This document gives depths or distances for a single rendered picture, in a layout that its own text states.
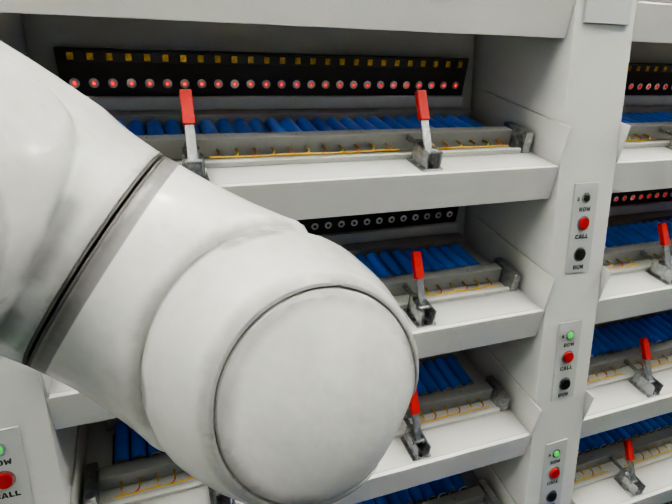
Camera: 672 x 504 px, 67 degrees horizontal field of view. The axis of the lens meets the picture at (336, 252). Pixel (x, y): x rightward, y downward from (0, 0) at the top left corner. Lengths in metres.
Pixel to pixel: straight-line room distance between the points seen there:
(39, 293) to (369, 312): 0.11
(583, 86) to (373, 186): 0.30
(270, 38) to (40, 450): 0.55
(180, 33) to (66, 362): 0.56
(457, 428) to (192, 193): 0.66
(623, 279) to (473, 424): 0.32
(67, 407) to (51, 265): 0.41
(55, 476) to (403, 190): 0.47
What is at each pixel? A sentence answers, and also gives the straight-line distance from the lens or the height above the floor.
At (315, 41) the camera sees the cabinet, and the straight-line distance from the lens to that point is 0.75.
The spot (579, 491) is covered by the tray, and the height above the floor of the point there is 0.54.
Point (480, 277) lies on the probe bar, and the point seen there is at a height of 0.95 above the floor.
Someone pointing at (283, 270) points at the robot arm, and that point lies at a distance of 0.16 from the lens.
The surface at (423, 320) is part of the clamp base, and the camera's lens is 0.66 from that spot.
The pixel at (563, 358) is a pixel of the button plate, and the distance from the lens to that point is 0.80.
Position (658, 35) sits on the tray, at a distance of 0.83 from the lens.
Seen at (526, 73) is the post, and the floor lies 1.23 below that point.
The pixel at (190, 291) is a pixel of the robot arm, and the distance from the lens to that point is 0.16.
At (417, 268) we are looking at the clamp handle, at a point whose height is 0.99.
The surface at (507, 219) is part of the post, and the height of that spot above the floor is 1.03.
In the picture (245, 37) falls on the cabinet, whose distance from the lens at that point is 0.73.
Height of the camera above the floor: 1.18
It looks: 15 degrees down
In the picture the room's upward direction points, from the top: 1 degrees counter-clockwise
